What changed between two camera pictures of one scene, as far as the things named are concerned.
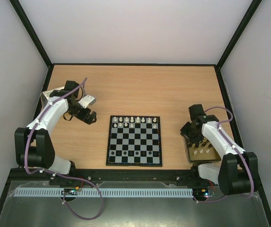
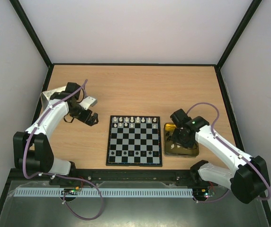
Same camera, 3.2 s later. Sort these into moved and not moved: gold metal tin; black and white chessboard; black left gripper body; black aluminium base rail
Moved: gold metal tin
Not moved: black and white chessboard; black left gripper body; black aluminium base rail
